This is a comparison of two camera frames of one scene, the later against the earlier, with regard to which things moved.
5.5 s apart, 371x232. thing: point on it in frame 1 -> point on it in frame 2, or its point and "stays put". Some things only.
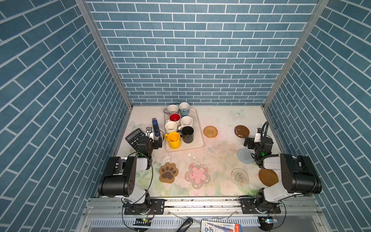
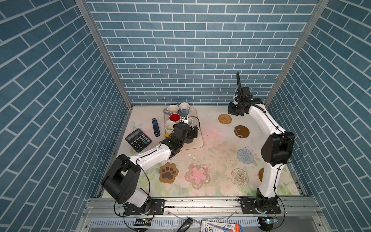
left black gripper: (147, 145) -> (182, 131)
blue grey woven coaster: (245, 155) stays put
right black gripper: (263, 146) -> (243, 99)
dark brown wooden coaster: (241, 131) stays put
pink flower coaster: (197, 175) stays put
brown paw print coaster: (168, 172) stays put
